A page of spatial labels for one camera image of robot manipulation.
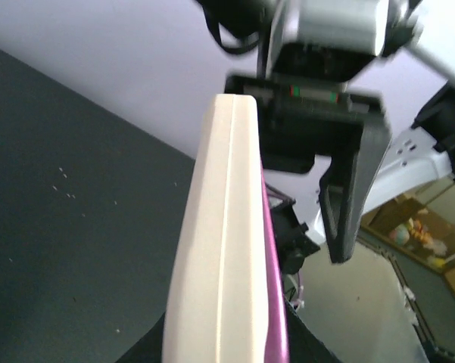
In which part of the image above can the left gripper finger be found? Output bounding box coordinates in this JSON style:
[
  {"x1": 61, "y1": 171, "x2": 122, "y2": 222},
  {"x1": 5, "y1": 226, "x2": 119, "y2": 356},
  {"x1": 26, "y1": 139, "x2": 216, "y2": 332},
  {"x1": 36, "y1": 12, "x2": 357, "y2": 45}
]
[{"x1": 117, "y1": 302, "x2": 341, "y2": 363}]

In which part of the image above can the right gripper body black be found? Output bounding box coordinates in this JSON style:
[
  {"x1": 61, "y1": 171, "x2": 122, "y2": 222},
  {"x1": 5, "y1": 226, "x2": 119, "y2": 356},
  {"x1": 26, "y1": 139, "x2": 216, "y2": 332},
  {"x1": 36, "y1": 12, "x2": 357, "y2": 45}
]
[{"x1": 225, "y1": 43, "x2": 386, "y2": 174}]

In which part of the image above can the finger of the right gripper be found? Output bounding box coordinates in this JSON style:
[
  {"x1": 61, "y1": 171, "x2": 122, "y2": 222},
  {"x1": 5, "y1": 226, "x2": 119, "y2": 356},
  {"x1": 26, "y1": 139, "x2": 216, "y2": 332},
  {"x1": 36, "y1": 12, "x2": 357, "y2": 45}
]
[{"x1": 319, "y1": 98, "x2": 391, "y2": 264}]

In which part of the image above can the purple phone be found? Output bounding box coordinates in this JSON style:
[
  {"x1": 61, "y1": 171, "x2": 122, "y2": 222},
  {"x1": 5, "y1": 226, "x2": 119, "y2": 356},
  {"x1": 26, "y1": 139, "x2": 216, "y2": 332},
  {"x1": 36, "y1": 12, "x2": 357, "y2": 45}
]
[{"x1": 260, "y1": 169, "x2": 289, "y2": 363}]

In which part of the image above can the beige phone case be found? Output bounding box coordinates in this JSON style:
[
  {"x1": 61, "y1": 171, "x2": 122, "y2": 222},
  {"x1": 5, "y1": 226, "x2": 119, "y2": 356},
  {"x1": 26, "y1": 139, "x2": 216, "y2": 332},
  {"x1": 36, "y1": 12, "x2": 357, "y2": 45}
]
[{"x1": 162, "y1": 95, "x2": 268, "y2": 363}]

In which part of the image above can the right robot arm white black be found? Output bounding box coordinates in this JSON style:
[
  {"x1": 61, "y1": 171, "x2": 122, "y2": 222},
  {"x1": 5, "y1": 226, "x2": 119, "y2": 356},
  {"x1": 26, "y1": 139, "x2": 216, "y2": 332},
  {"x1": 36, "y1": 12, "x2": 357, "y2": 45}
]
[{"x1": 225, "y1": 1, "x2": 455, "y2": 264}]

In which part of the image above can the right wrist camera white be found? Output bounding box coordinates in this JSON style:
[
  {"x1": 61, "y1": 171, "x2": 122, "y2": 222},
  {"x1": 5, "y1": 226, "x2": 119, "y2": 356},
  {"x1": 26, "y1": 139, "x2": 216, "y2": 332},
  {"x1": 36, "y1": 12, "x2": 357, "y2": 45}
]
[{"x1": 266, "y1": 1, "x2": 389, "y2": 83}]

